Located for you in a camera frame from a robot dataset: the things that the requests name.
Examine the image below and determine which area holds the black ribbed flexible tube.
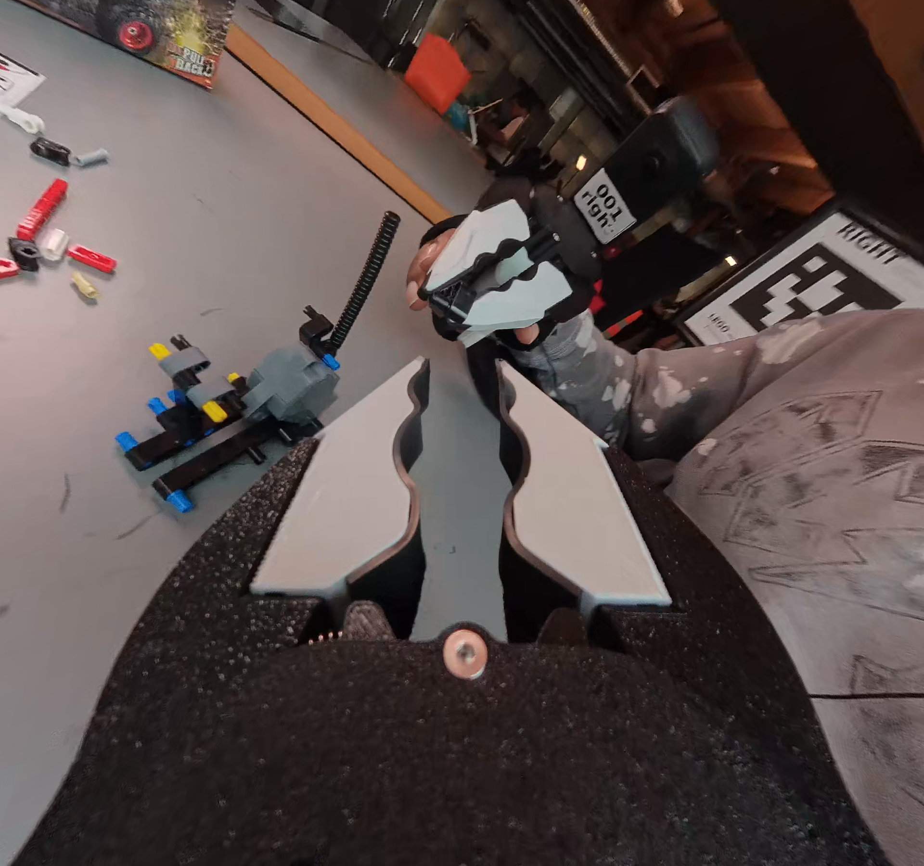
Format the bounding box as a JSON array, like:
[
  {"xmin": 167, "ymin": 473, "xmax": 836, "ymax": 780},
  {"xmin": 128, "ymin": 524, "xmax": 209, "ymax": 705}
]
[{"xmin": 326, "ymin": 211, "xmax": 402, "ymax": 362}]

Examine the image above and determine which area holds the framed black white marker sign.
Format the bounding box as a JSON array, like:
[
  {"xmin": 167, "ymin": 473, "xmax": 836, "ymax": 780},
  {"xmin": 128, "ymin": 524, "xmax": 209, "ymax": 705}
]
[{"xmin": 675, "ymin": 205, "xmax": 924, "ymax": 347}]

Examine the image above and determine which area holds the orange bag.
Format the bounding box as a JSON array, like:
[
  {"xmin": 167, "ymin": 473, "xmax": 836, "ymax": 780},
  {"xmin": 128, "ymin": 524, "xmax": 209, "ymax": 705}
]
[{"xmin": 403, "ymin": 32, "xmax": 474, "ymax": 116}]

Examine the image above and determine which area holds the grey table with wooden edge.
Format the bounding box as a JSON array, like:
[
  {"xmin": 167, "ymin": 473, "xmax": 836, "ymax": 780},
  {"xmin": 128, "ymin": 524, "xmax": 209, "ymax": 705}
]
[{"xmin": 231, "ymin": 0, "xmax": 499, "ymax": 192}]

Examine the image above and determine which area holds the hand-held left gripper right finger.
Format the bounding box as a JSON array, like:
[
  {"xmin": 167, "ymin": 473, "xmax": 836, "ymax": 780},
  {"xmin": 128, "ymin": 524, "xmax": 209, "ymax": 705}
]
[{"xmin": 495, "ymin": 359, "xmax": 674, "ymax": 611}]

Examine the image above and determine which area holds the grey desk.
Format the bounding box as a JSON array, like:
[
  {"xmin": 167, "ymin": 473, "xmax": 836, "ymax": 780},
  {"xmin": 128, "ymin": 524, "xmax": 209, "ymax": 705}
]
[{"xmin": 0, "ymin": 0, "xmax": 521, "ymax": 866}]

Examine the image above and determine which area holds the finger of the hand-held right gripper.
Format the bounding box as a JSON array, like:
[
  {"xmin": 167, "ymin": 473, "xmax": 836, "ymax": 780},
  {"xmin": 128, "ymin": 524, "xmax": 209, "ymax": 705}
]
[
  {"xmin": 422, "ymin": 198, "xmax": 539, "ymax": 297},
  {"xmin": 455, "ymin": 260, "xmax": 575, "ymax": 349}
]

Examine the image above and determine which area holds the person's right forearm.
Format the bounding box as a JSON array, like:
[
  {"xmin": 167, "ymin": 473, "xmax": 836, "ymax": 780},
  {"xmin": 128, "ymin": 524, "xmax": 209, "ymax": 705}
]
[{"xmin": 520, "ymin": 306, "xmax": 924, "ymax": 463}]

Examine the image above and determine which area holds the white instruction booklet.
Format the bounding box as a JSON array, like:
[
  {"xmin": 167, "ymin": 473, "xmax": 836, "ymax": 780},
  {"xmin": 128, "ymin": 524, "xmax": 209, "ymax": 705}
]
[{"xmin": 0, "ymin": 52, "xmax": 48, "ymax": 111}]

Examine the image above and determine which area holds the toy truck cardboard box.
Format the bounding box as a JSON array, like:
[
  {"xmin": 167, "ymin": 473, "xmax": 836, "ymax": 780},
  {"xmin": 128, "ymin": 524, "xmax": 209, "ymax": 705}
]
[{"xmin": 0, "ymin": 0, "xmax": 250, "ymax": 91}]

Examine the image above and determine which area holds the person's right hand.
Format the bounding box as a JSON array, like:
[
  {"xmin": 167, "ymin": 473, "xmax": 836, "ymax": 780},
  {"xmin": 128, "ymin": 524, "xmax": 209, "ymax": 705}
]
[{"xmin": 404, "ymin": 215, "xmax": 589, "ymax": 372}]

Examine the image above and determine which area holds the long red beam piece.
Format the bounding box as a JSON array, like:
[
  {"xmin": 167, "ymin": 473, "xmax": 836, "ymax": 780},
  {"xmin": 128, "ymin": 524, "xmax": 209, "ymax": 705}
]
[{"xmin": 16, "ymin": 178, "xmax": 69, "ymax": 241}]

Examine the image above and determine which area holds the person's grey printed sweatshirt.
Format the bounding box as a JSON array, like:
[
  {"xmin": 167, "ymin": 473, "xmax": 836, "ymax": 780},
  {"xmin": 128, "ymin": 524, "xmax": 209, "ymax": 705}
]
[{"xmin": 664, "ymin": 375, "xmax": 924, "ymax": 866}]

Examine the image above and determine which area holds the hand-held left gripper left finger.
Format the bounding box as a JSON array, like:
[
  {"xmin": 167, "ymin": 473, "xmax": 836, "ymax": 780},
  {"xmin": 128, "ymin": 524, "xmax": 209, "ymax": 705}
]
[{"xmin": 250, "ymin": 356, "xmax": 433, "ymax": 601}]

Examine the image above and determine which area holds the grey black toy brick assembly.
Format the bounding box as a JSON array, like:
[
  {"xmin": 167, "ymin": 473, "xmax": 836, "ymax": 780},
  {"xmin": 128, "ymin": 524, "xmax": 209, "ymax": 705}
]
[{"xmin": 115, "ymin": 303, "xmax": 344, "ymax": 515}]

